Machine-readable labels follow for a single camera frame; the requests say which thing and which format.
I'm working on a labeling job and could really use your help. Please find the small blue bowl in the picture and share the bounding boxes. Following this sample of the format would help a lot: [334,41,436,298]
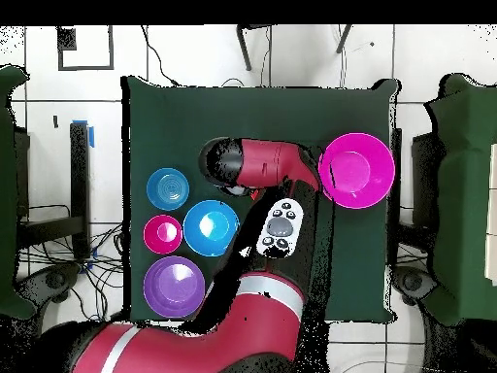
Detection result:
[146,167,190,212]

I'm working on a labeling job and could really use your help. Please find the large blue bowl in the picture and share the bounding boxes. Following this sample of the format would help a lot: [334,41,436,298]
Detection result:
[182,199,241,257]

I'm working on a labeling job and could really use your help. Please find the green covered side table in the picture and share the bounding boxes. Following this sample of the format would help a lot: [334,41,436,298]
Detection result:
[424,73,497,326]
[0,64,38,320]

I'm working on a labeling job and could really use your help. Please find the white boxes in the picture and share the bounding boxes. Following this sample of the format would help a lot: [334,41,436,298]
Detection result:
[483,143,497,287]

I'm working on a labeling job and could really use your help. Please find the tangle of cables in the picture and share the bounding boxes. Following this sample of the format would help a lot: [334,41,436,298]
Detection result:
[18,222,125,322]

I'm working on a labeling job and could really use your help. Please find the purple bowl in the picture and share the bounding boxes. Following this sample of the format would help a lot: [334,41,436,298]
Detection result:
[143,254,206,320]

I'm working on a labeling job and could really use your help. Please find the small magenta bowl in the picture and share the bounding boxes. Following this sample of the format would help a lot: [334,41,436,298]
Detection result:
[143,214,183,255]

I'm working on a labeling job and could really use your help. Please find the black stand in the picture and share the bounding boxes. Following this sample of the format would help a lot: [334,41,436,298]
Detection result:
[389,127,444,254]
[17,120,94,259]

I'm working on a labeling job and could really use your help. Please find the black office chair base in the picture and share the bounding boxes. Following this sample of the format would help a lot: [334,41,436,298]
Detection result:
[391,265,440,306]
[17,263,81,308]

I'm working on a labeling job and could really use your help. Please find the dark green table cloth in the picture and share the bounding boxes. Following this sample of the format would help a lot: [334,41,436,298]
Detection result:
[121,75,401,324]

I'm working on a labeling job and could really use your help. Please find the large pink bowl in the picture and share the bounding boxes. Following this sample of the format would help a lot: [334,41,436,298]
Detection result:
[317,132,396,210]

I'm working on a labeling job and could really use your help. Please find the black metal leg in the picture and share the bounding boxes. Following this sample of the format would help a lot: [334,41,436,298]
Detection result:
[236,24,275,72]
[335,24,353,54]

